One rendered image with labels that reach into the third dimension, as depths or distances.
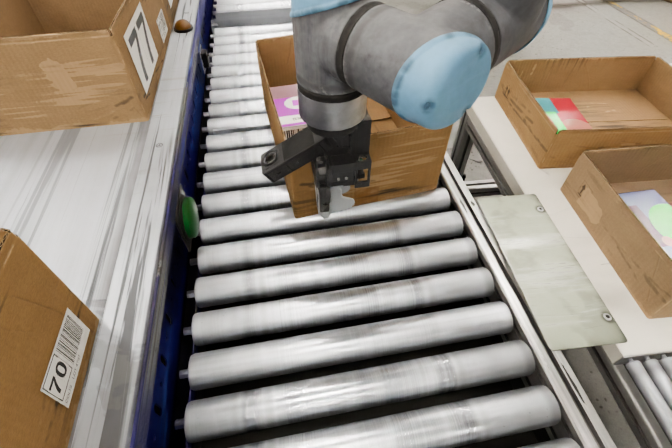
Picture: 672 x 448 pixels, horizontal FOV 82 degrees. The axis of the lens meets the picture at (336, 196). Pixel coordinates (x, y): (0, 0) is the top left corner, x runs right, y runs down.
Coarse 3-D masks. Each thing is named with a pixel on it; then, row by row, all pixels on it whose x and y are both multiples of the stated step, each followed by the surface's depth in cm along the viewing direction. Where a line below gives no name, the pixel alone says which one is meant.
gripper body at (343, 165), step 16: (352, 128) 52; (368, 128) 53; (336, 144) 55; (352, 144) 55; (368, 144) 56; (320, 160) 56; (336, 160) 56; (352, 160) 56; (368, 160) 56; (336, 176) 58; (352, 176) 59; (368, 176) 58
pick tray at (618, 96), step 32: (512, 64) 95; (544, 64) 96; (576, 64) 96; (608, 64) 97; (640, 64) 97; (512, 96) 92; (544, 96) 100; (576, 96) 100; (608, 96) 100; (640, 96) 100; (544, 128) 80; (608, 128) 76; (640, 128) 76; (544, 160) 81; (576, 160) 81
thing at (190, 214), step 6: (186, 198) 64; (192, 198) 66; (186, 204) 63; (192, 204) 65; (186, 210) 62; (192, 210) 64; (186, 216) 62; (192, 216) 63; (198, 216) 67; (186, 222) 62; (192, 222) 63; (198, 222) 67; (186, 228) 62; (192, 228) 63; (198, 228) 66; (192, 234) 64
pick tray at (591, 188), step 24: (576, 168) 73; (600, 168) 75; (624, 168) 76; (648, 168) 76; (576, 192) 73; (600, 192) 67; (624, 192) 77; (600, 216) 68; (624, 216) 62; (600, 240) 68; (624, 240) 63; (648, 240) 58; (624, 264) 63; (648, 264) 58; (648, 288) 59; (648, 312) 59
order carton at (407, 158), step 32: (288, 64) 93; (384, 128) 91; (416, 128) 65; (448, 128) 67; (384, 160) 68; (416, 160) 71; (288, 192) 77; (352, 192) 72; (384, 192) 75; (416, 192) 77
